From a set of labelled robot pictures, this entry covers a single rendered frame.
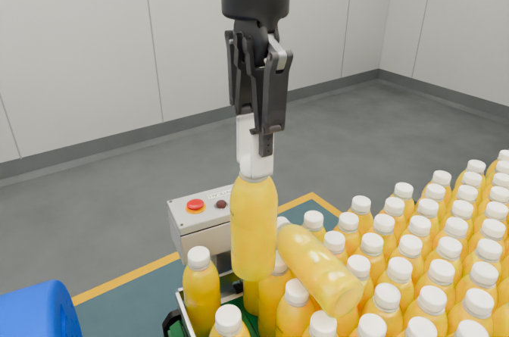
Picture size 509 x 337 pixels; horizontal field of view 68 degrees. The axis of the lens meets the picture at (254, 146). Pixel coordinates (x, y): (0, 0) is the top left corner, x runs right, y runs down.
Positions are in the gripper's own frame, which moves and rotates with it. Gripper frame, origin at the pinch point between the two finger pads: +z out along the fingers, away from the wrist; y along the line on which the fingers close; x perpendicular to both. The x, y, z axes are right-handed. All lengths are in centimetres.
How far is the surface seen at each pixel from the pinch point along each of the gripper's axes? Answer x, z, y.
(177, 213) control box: -6.4, 25.1, -22.6
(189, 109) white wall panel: 70, 114, -286
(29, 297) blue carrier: -29.2, 12.4, 1.5
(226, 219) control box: 2.4, 26.1, -18.1
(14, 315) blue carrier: -30.4, 11.8, 4.1
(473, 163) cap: 67, 25, -11
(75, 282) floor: -42, 136, -131
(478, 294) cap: 31.1, 25.3, 17.4
